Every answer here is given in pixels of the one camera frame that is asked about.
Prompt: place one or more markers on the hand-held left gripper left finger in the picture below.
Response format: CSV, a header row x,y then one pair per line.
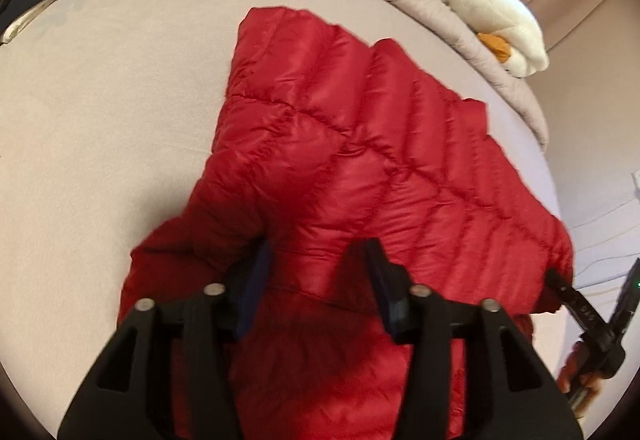
x,y
255,285

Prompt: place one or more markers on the white goose plush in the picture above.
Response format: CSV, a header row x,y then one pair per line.
x,y
490,0

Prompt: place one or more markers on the red puffer jacket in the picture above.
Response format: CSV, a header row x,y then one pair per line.
x,y
350,145

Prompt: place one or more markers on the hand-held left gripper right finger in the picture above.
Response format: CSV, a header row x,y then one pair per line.
x,y
382,290

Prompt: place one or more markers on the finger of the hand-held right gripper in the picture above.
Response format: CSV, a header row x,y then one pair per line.
x,y
570,300

